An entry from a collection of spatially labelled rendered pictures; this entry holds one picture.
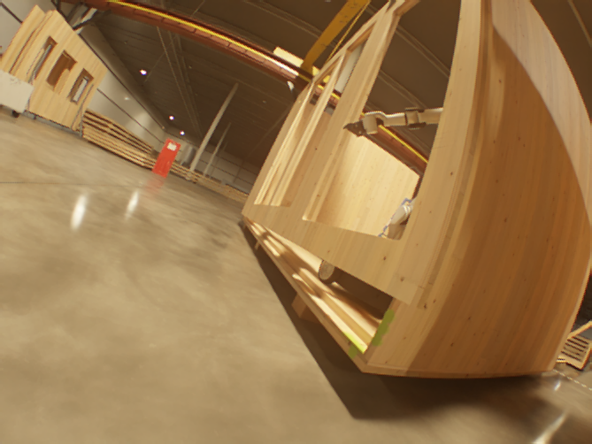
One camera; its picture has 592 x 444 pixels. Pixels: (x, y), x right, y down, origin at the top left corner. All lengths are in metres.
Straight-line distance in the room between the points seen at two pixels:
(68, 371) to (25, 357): 0.10
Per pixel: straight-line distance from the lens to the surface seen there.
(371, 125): 1.58
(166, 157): 10.44
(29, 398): 0.57
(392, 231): 1.75
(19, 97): 6.84
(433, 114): 1.61
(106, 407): 0.58
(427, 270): 0.74
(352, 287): 1.61
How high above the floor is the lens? 0.45
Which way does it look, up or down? 1 degrees up
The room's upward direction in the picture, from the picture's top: 25 degrees clockwise
